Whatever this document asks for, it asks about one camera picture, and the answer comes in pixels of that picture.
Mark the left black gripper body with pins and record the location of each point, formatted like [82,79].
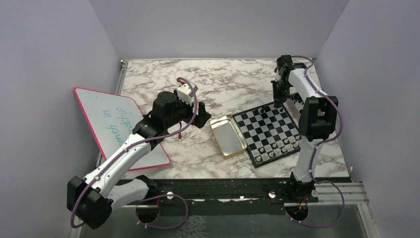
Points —
[183,112]

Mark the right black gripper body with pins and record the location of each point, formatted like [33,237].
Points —
[280,90]

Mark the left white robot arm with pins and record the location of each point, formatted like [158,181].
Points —
[92,199]

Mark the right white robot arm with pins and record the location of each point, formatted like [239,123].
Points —
[317,120]

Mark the white box of black pieces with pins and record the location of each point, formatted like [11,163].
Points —
[296,104]

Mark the gold metal tin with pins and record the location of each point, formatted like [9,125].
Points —
[228,136]

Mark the black white chessboard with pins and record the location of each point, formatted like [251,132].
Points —
[271,130]

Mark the red framed whiteboard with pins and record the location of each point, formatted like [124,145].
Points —
[110,118]

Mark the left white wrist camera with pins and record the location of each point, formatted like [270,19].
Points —
[185,91]

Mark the black table front rail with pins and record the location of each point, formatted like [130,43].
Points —
[212,197]

